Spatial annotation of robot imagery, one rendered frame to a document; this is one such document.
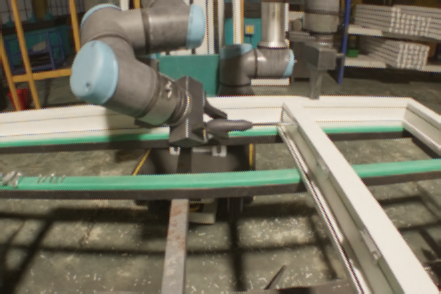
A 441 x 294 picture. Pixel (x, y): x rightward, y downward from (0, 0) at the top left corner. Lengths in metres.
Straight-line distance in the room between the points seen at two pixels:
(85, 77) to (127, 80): 0.06
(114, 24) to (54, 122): 0.46
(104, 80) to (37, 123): 0.54
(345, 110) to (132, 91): 0.62
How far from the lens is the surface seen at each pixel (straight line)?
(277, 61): 1.32
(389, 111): 0.94
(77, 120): 0.85
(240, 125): 0.64
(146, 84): 0.44
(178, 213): 0.55
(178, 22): 0.53
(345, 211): 0.45
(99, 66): 0.40
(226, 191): 0.57
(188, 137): 0.51
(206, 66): 1.47
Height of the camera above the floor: 1.19
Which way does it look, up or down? 29 degrees down
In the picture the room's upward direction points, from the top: 1 degrees counter-clockwise
